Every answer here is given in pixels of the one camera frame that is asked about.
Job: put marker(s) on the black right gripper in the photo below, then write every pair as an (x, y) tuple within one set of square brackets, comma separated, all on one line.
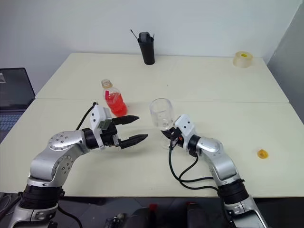
[(177, 137)]

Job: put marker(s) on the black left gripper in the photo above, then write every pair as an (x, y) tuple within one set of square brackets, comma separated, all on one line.
[(110, 136)]

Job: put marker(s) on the clear wine glass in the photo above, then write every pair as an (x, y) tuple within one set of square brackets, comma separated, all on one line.
[(161, 111)]

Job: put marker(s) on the clear bottle with red drink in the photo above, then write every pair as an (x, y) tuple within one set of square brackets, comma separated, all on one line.
[(116, 104)]

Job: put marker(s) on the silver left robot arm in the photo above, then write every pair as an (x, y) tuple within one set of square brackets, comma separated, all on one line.
[(54, 154)]

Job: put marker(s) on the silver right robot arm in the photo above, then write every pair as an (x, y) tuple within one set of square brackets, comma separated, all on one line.
[(221, 164)]

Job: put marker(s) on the orange bottle cap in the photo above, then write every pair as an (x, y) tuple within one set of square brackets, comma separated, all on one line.
[(262, 154)]

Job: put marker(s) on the dark rounded shape red top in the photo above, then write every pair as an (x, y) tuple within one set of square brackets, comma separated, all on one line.
[(153, 213)]

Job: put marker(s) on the black cup holder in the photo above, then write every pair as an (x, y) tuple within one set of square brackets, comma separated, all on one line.
[(147, 51)]

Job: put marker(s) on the thin black stick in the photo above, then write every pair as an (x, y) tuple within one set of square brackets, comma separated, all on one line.
[(134, 35)]

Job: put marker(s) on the beige tape roll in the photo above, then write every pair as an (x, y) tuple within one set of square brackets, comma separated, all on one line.
[(242, 59)]

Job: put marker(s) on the dark laptop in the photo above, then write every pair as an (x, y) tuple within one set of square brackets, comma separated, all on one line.
[(14, 92)]

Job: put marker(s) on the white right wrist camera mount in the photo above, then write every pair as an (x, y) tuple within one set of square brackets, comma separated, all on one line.
[(186, 127)]

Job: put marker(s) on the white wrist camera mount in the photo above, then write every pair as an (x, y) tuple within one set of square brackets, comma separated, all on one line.
[(97, 118), (186, 127)]

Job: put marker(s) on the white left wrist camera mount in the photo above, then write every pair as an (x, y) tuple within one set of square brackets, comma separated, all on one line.
[(97, 118)]

